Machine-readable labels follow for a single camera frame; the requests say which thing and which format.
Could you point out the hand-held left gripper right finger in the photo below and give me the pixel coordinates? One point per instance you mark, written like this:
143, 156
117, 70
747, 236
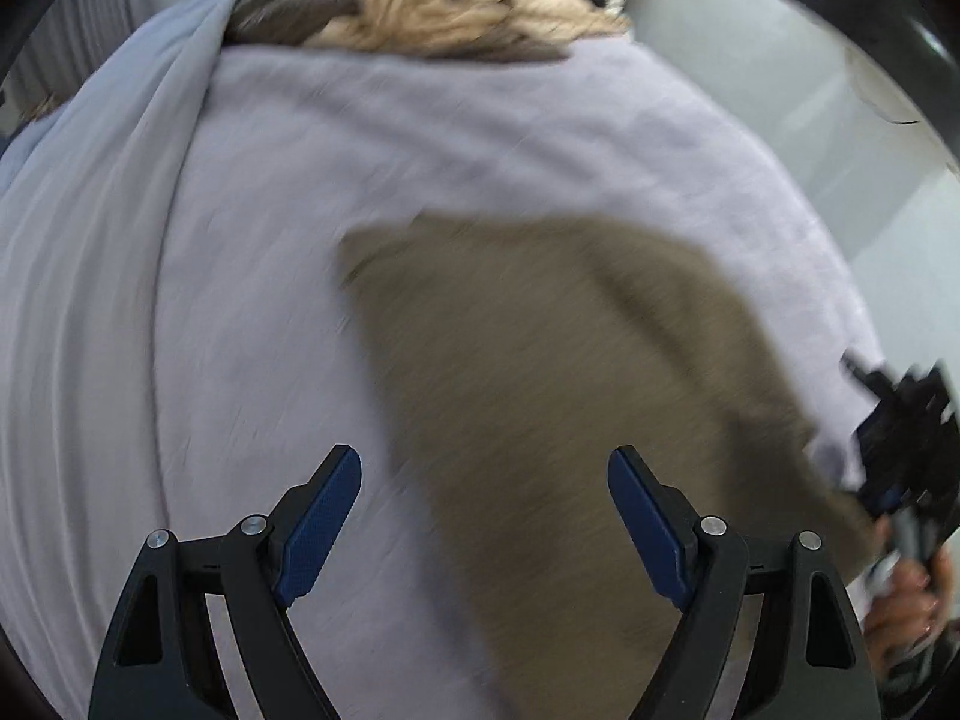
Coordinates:
645, 525

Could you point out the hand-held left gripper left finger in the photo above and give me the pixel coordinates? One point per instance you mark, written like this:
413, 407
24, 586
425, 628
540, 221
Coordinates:
322, 525

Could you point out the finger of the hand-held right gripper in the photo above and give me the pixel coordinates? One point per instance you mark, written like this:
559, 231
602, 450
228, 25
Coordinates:
879, 465

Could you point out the olive knit sweater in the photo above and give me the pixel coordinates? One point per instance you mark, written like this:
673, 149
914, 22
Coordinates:
525, 390

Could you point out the person's right hand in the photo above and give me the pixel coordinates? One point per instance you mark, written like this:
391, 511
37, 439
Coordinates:
904, 607

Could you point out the lavender quilted bedspread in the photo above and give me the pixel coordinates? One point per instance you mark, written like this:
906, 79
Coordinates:
225, 240

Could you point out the black curved bar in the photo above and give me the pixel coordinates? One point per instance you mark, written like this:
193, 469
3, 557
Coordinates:
885, 7

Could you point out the pile of beige brown towels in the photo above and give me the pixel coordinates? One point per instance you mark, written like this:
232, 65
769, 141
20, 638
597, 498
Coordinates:
285, 11

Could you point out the beige knot pillow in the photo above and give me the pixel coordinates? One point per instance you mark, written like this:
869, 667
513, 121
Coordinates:
420, 0

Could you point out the grey pleated curtain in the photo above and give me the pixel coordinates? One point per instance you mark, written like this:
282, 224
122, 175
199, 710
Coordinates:
82, 22

